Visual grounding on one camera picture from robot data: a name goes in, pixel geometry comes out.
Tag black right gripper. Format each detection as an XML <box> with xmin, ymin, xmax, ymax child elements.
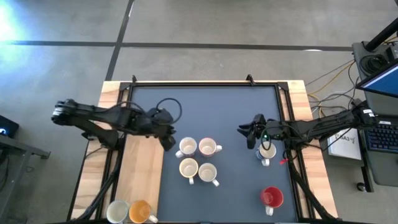
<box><xmin>237</xmin><ymin>121</ymin><xmax>285</xmax><ymax>149</ymax></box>

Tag plain white mug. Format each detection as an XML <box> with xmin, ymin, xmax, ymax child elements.
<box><xmin>106</xmin><ymin>199</ymin><xmax>130</xmax><ymax>224</ymax></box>

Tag monitor with blue screen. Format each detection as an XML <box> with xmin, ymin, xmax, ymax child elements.
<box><xmin>355</xmin><ymin>58</ymin><xmax>398</xmax><ymax>100</ymax></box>

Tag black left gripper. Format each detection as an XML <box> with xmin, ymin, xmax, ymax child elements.
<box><xmin>138</xmin><ymin>116</ymin><xmax>177</xmax><ymax>152</ymax></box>

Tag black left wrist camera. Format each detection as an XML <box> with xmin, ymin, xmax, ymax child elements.
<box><xmin>154</xmin><ymin>107</ymin><xmax>174</xmax><ymax>123</ymax></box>

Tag blue white leaf mug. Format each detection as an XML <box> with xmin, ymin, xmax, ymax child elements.
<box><xmin>256</xmin><ymin>141</ymin><xmax>277</xmax><ymax>167</ymax></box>

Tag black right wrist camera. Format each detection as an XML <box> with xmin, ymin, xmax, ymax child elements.
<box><xmin>253</xmin><ymin>113</ymin><xmax>267</xmax><ymax>126</ymax></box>

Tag yellow floor cable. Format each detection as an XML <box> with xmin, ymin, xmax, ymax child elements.
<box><xmin>307</xmin><ymin>61</ymin><xmax>356</xmax><ymax>121</ymax></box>

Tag white mug dark blue blotches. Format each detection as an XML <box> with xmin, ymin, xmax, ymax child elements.
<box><xmin>175</xmin><ymin>136</ymin><xmax>198</xmax><ymax>159</ymax></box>

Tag dark grey side table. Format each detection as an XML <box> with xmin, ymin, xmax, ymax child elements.
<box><xmin>0</xmin><ymin>133</ymin><xmax>52</xmax><ymax>224</ymax></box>

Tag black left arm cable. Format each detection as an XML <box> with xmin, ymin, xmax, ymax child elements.
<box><xmin>155</xmin><ymin>97</ymin><xmax>183</xmax><ymax>126</ymax></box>

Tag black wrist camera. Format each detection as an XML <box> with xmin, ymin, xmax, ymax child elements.
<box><xmin>154</xmin><ymin>107</ymin><xmax>174</xmax><ymax>123</ymax></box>
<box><xmin>253</xmin><ymin>113</ymin><xmax>267</xmax><ymax>126</ymax></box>

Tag white paper box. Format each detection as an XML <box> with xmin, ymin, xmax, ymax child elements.
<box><xmin>326</xmin><ymin>128</ymin><xmax>363</xmax><ymax>161</ymax></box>

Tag cream mug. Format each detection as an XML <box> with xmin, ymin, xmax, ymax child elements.
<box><xmin>178</xmin><ymin>157</ymin><xmax>200</xmax><ymax>185</ymax></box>

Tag black keyboard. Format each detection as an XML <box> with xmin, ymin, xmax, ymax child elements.
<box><xmin>363</xmin><ymin>119</ymin><xmax>398</xmax><ymax>154</ymax></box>

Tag black box with light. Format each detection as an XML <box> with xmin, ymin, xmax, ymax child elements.
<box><xmin>0</xmin><ymin>114</ymin><xmax>20</xmax><ymax>139</ymax></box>

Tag red white lattice mug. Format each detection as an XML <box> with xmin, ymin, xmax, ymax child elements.
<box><xmin>198</xmin><ymin>162</ymin><xmax>220</xmax><ymax>188</ymax></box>

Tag coiled black cable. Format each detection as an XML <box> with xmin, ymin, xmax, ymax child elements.
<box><xmin>359</xmin><ymin>53</ymin><xmax>389</xmax><ymax>74</ymax></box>

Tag blue-grey table mat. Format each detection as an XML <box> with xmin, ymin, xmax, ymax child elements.
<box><xmin>126</xmin><ymin>85</ymin><xmax>299</xmax><ymax>222</ymax></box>

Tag laptop computer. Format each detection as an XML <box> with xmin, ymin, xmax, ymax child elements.
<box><xmin>351</xmin><ymin>40</ymin><xmax>398</xmax><ymax>187</ymax></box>

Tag plain red mug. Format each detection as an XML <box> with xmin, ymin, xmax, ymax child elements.
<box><xmin>259</xmin><ymin>186</ymin><xmax>285</xmax><ymax>217</ymax></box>

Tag plain orange mug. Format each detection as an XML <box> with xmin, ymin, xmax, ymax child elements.
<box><xmin>128</xmin><ymin>199</ymin><xmax>159</xmax><ymax>224</ymax></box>

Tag black stand pole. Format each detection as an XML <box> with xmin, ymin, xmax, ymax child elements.
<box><xmin>364</xmin><ymin>26</ymin><xmax>398</xmax><ymax>52</ymax></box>

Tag grey diamond pattern mug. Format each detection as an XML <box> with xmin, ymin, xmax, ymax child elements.
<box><xmin>198</xmin><ymin>137</ymin><xmax>223</xmax><ymax>158</ymax></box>

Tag wooden shelf black wire frame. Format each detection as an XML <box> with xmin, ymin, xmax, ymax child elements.
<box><xmin>110</xmin><ymin>133</ymin><xmax>167</xmax><ymax>223</ymax></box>

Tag black metal table frame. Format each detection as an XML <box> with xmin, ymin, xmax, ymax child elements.
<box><xmin>67</xmin><ymin>74</ymin><xmax>343</xmax><ymax>224</ymax></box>

